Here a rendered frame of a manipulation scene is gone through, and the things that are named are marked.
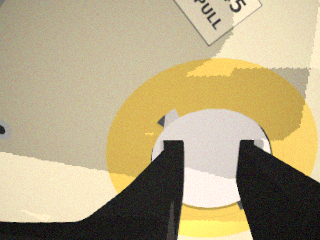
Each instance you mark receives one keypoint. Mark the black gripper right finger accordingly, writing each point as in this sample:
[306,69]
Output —
[279,201]

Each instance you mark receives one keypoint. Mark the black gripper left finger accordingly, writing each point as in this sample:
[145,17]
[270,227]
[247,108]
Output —
[149,208]

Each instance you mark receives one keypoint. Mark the white cylinder with two slots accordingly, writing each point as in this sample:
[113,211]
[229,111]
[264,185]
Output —
[211,141]

